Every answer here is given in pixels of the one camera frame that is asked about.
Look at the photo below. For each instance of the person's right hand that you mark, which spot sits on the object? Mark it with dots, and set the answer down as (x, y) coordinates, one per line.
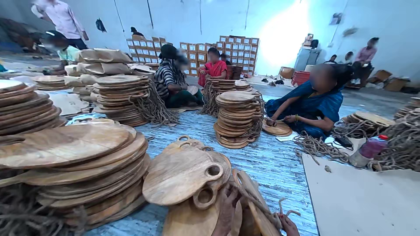
(288, 226)

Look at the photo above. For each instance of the person's left hand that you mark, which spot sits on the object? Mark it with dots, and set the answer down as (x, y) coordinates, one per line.
(227, 205)

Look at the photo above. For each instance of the person's left fingers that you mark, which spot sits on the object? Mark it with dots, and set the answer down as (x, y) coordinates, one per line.
(232, 191)

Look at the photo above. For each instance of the person's right fingers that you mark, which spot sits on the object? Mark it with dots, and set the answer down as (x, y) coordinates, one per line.
(282, 219)

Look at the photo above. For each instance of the person's left forearm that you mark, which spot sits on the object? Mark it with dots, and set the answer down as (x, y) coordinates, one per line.
(223, 228)

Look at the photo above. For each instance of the blue-white striped floor mat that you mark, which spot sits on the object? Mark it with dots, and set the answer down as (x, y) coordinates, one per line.
(282, 164)

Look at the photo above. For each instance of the single round wooden board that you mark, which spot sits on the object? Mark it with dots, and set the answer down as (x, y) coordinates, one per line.
(277, 128)

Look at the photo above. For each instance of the large beige cardboard sheet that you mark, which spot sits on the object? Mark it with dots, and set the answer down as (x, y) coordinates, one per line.
(364, 193)

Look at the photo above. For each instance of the black flat object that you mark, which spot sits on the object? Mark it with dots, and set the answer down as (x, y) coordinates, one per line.
(343, 141)

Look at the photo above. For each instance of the clear bottle with red cap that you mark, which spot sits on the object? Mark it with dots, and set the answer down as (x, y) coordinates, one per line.
(370, 149)

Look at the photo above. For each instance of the red plastic crate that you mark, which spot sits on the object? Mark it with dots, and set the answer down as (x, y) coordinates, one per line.
(300, 78)

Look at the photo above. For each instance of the stack of large wooden boards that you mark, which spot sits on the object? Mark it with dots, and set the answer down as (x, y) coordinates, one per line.
(98, 164)

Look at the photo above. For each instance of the stack of labelled cardboard cartons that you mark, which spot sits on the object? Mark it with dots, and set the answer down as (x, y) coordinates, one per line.
(244, 54)
(144, 51)

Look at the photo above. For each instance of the grey metal cabinet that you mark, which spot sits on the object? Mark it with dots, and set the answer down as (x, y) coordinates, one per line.
(306, 59)

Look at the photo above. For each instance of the light blue cloth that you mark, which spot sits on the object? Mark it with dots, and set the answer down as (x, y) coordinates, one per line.
(82, 118)

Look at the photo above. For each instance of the open cardboard box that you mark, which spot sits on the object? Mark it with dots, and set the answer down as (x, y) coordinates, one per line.
(382, 76)
(396, 84)

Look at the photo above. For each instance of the pile of brown paper packages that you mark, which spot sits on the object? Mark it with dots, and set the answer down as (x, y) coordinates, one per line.
(101, 62)

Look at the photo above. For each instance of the black hanging bag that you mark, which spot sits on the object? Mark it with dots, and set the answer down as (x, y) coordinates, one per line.
(100, 25)

